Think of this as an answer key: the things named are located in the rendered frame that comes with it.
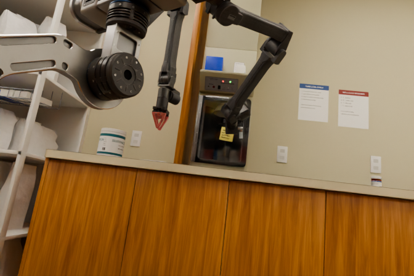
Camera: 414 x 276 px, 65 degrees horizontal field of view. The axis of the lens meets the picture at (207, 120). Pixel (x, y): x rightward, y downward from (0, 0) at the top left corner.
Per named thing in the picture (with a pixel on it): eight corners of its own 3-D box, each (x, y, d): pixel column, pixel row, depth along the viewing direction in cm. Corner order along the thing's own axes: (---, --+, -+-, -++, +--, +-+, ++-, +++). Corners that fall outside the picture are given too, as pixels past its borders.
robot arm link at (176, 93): (158, 75, 164) (171, 74, 159) (173, 83, 173) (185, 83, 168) (153, 98, 162) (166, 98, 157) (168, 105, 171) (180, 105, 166)
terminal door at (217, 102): (191, 161, 184) (200, 95, 194) (245, 167, 181) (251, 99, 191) (191, 161, 184) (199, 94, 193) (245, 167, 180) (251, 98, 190)
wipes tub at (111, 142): (101, 158, 176) (106, 131, 180) (124, 161, 175) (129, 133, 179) (92, 154, 164) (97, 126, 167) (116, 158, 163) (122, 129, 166)
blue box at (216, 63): (205, 76, 196) (207, 62, 199) (222, 77, 196) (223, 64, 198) (204, 69, 187) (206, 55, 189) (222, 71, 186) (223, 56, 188)
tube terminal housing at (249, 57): (193, 174, 208) (207, 63, 226) (243, 180, 205) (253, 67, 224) (188, 170, 184) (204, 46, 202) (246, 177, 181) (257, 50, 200)
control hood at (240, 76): (199, 92, 195) (201, 76, 197) (253, 97, 192) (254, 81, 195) (197, 85, 184) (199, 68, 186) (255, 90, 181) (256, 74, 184)
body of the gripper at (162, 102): (169, 116, 163) (170, 102, 165) (165, 111, 154) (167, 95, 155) (156, 114, 164) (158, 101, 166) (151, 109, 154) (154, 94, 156)
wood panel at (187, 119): (183, 174, 223) (207, -4, 256) (188, 175, 223) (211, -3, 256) (172, 167, 176) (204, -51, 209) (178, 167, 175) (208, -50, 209)
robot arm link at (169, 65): (167, 1, 166) (183, -2, 160) (175, 6, 171) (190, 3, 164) (154, 84, 163) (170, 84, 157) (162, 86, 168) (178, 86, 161)
